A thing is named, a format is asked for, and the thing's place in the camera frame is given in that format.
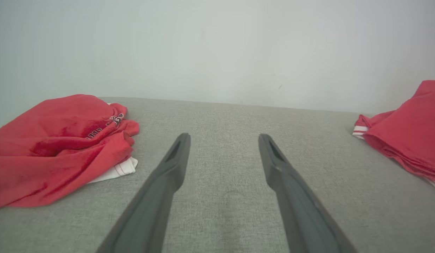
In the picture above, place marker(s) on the red basketball jersey number 23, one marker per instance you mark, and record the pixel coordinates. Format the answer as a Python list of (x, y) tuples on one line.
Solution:
[(410, 137)]

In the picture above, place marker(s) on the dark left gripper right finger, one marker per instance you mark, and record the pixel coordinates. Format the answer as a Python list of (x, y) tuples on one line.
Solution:
[(294, 203)]

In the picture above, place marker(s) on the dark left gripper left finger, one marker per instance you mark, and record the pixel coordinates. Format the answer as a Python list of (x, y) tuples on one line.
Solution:
[(157, 196)]

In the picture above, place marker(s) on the red shorts with white stripes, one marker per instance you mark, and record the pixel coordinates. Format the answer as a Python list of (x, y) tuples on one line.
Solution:
[(56, 147)]

